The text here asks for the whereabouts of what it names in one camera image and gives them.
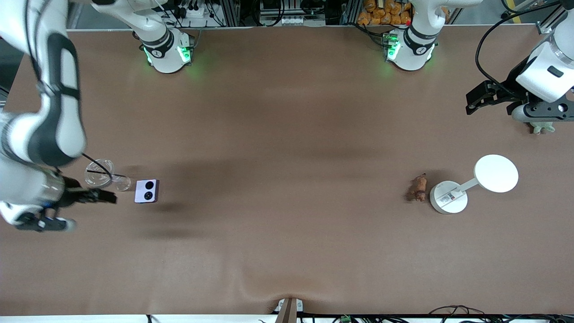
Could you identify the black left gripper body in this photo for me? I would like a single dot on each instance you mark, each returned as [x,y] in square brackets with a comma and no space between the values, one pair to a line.
[510,86]

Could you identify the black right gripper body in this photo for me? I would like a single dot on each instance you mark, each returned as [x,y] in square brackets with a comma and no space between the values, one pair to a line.
[73,196]

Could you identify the lilac flip phone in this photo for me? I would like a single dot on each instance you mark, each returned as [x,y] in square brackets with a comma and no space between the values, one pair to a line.
[147,191]

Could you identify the small brown toy dog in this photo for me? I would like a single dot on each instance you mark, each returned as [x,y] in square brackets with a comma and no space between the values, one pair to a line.
[419,187]

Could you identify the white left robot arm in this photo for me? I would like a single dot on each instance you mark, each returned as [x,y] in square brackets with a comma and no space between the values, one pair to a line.
[417,45]

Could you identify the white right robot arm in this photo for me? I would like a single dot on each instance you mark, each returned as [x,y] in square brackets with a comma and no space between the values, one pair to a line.
[67,125]

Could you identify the clear plastic cup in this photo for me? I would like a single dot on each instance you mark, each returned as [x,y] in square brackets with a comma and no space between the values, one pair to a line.
[99,179]

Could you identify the black straw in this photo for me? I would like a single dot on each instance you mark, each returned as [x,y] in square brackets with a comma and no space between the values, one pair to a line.
[116,175]

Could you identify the green turtle plush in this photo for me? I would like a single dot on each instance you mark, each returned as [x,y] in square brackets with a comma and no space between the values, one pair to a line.
[543,128]

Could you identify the white desk lamp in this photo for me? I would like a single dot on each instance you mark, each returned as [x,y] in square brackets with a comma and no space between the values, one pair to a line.
[495,173]

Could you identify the orange plush toy pile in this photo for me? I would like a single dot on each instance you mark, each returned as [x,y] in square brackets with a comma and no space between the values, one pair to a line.
[385,13]

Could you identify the white power strip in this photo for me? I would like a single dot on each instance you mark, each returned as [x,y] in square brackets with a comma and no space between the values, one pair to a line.
[195,11]

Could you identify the metal table edge bracket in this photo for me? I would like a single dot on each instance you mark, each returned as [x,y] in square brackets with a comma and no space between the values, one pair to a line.
[288,309]

